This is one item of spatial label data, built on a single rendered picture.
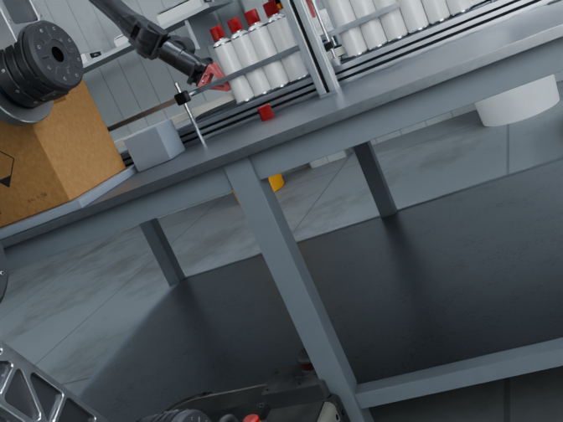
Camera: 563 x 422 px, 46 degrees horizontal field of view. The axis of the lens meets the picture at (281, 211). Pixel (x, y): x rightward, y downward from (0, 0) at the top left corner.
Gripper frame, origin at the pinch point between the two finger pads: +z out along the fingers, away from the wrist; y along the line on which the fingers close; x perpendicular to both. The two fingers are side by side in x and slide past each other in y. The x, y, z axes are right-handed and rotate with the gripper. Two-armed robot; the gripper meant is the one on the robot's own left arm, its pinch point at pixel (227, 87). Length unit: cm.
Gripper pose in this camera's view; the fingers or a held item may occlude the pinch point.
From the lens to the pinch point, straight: 178.6
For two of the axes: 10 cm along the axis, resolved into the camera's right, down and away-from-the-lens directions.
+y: 2.2, -3.4, 9.1
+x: -4.7, 7.8, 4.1
